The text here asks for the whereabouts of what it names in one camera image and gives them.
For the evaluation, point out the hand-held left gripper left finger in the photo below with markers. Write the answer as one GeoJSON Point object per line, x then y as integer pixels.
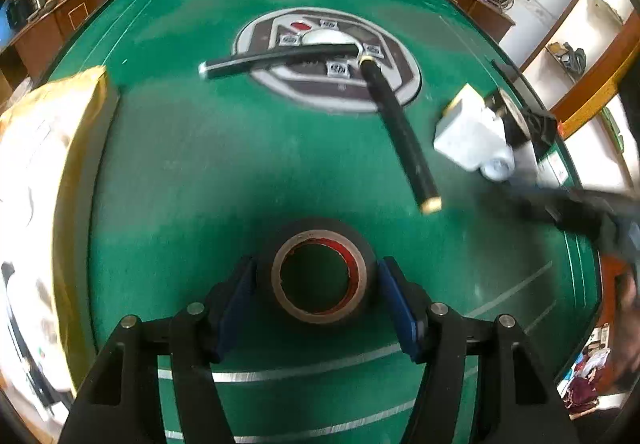
{"type": "Point", "coordinates": [235, 309]}

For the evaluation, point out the black round container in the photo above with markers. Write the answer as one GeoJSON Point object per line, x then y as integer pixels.
{"type": "Point", "coordinates": [515, 124]}

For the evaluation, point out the gold storage box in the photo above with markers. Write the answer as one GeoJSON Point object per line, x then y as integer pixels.
{"type": "Point", "coordinates": [82, 149]}

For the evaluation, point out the table centre control panel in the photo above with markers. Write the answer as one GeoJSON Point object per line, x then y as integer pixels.
{"type": "Point", "coordinates": [300, 89]}

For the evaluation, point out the black tape roll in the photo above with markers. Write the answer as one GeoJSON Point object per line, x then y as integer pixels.
{"type": "Point", "coordinates": [365, 284]}

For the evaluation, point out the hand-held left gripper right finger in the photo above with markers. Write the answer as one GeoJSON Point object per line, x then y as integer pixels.
{"type": "Point", "coordinates": [400, 314]}

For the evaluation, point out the person's right forearm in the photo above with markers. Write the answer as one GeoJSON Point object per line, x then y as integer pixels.
{"type": "Point", "coordinates": [631, 324]}

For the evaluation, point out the black bag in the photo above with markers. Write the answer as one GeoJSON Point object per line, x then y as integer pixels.
{"type": "Point", "coordinates": [572, 56]}

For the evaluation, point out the white box yellow end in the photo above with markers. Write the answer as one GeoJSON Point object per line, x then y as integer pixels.
{"type": "Point", "coordinates": [467, 134]}

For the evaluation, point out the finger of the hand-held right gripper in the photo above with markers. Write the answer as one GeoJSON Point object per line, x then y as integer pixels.
{"type": "Point", "coordinates": [525, 201]}

